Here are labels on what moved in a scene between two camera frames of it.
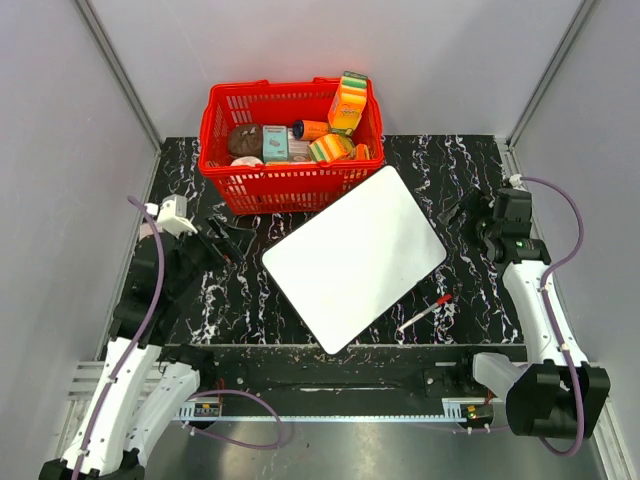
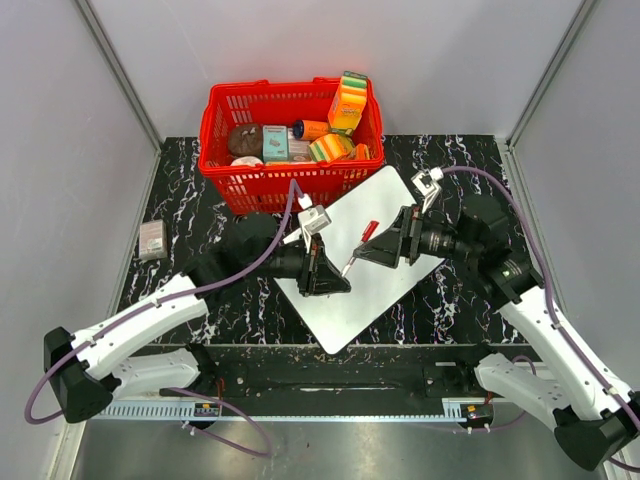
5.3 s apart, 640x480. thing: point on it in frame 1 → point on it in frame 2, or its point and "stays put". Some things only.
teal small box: [274, 143] stays put
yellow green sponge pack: [330, 147] stays put
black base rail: [344, 383] stays put
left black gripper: [237, 240] → [320, 271]
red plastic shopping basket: [282, 187] stays put
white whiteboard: [346, 265] stays put
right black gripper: [472, 204] → [403, 237]
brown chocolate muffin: [246, 140] stays put
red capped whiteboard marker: [441, 301] → [366, 237]
